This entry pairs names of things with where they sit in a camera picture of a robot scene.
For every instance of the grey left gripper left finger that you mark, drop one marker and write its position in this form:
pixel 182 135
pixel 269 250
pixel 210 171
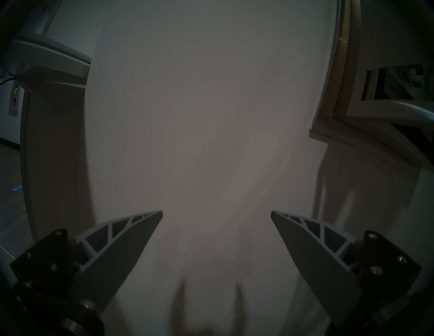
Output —
pixel 101 257

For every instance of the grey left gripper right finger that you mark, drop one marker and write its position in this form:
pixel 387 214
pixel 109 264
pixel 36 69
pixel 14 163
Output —
pixel 325 264

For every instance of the white overbed table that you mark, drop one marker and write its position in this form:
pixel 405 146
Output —
pixel 51 57

